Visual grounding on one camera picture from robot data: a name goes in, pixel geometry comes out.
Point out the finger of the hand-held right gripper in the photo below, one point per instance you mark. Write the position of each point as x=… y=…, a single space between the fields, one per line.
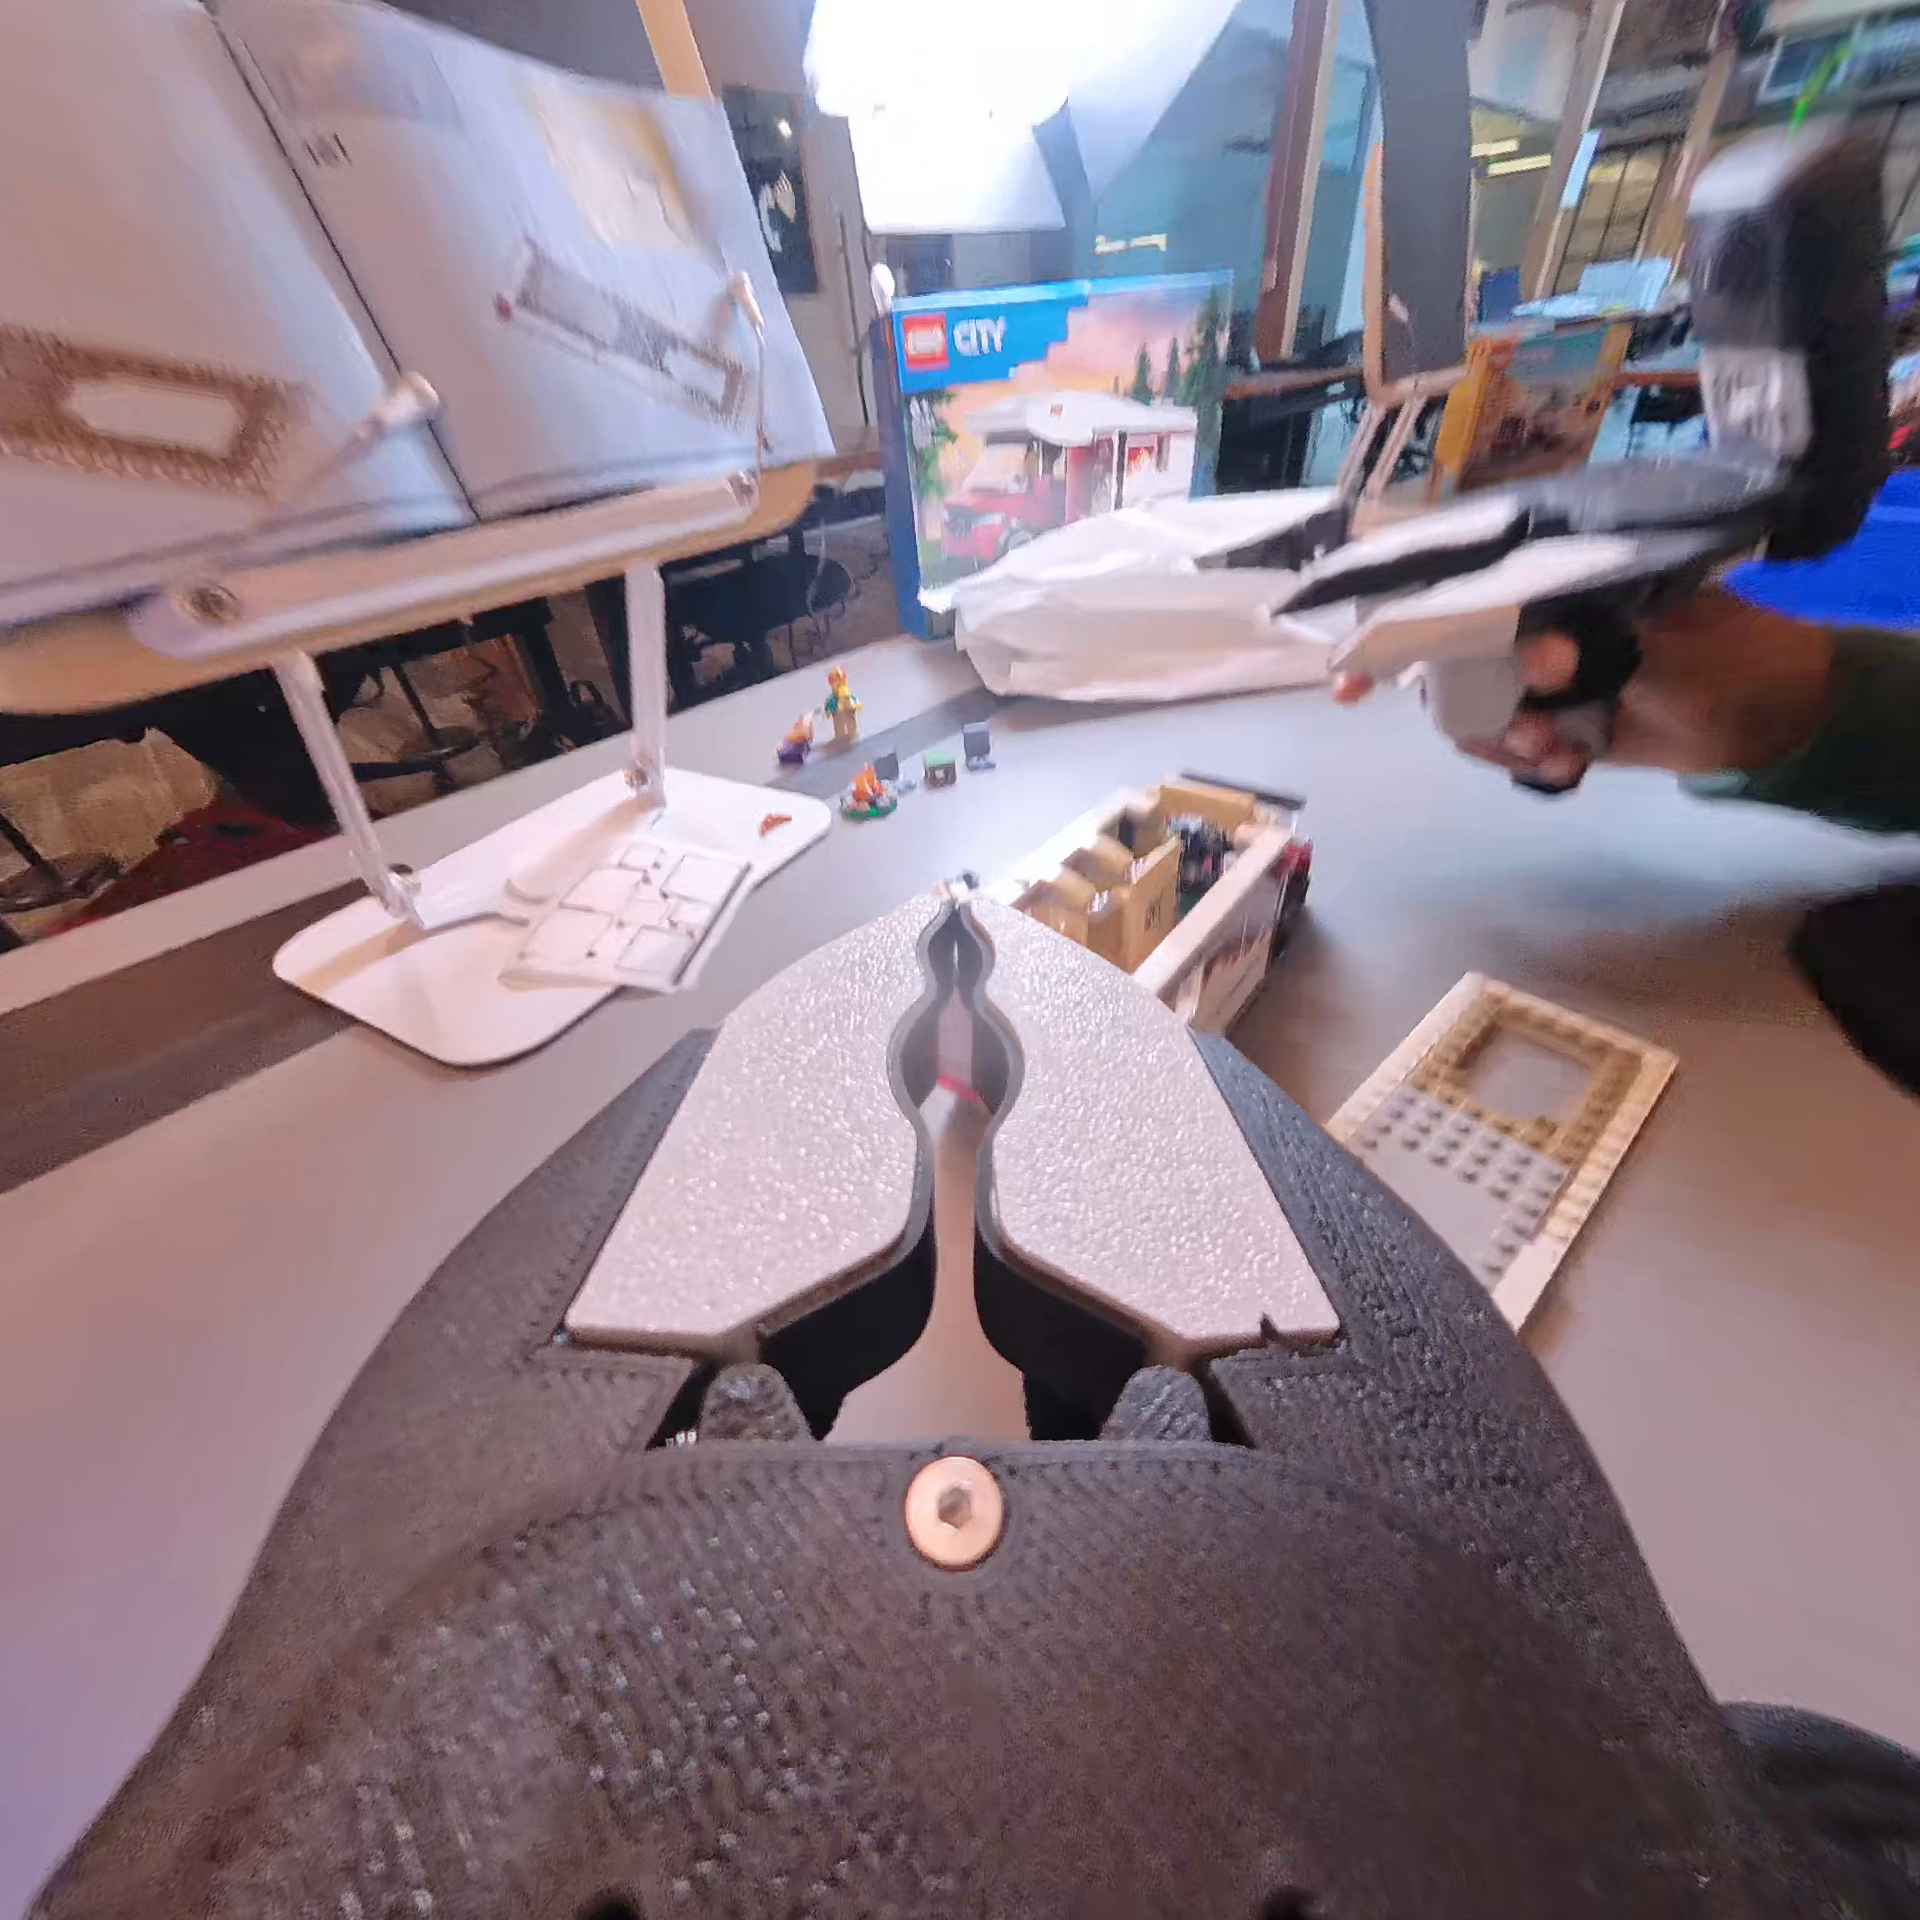
x=1477 y=616
x=1425 y=558

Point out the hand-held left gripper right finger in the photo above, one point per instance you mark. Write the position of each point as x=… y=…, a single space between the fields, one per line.
x=1141 y=1172

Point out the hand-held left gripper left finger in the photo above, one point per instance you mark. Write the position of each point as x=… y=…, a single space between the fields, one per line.
x=751 y=1172

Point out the person's right forearm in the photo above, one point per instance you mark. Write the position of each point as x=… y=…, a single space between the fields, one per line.
x=1853 y=720

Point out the person's right hand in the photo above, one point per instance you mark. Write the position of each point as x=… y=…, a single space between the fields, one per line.
x=1725 y=692

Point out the yellow cardboard box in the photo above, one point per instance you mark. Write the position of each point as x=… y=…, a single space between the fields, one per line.
x=1530 y=405

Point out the toy brick camper model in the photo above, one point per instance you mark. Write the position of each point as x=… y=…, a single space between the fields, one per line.
x=1154 y=901

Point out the sticker sheet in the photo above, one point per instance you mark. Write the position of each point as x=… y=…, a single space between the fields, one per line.
x=638 y=916

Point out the white paper bag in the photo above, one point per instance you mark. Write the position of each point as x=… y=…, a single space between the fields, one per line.
x=1125 y=599

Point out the grey tan toy brick roof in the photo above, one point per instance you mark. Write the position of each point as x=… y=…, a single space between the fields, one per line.
x=1477 y=1142

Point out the white book stand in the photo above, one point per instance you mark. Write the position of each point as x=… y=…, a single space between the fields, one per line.
x=434 y=975

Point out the toy brick campfire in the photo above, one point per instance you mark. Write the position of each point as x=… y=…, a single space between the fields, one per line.
x=866 y=796

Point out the blue toy brick box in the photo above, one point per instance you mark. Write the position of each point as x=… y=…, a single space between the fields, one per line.
x=1050 y=436

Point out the small dark toy chair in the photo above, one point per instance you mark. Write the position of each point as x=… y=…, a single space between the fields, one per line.
x=891 y=772

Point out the small purple toy figure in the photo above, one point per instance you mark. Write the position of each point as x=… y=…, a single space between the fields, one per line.
x=797 y=742

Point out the small blue-grey toy chair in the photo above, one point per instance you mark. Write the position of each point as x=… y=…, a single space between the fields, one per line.
x=979 y=747

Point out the orange-haired toy figure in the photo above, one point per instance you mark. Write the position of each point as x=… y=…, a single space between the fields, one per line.
x=843 y=709

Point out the dark cloth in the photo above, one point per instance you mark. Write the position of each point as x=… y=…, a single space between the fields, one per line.
x=1869 y=991

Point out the open instruction booklet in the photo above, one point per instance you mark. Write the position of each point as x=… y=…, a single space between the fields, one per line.
x=451 y=270

